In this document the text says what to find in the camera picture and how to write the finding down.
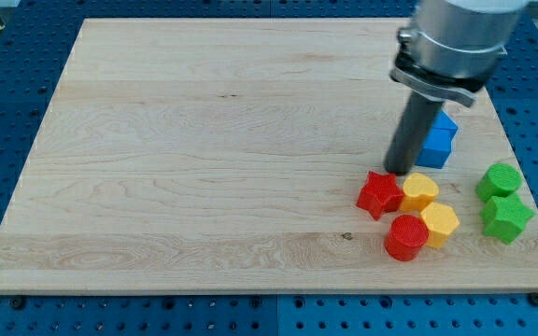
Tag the blue cube block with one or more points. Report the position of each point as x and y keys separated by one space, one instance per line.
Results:
x=439 y=142

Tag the light wooden board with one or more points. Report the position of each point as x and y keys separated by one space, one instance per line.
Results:
x=226 y=157

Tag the red star block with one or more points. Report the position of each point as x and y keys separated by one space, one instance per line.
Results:
x=380 y=194

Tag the yellow heart block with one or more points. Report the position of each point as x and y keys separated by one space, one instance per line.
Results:
x=419 y=191

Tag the red cylinder block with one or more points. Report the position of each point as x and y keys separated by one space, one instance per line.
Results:
x=406 y=237

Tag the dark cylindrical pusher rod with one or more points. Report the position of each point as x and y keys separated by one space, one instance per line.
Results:
x=412 y=131

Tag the yellow hexagon block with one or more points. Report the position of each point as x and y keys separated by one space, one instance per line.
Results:
x=441 y=221

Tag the green cylinder block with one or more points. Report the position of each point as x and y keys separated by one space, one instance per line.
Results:
x=500 y=179

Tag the green star block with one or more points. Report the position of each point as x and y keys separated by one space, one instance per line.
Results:
x=505 y=217

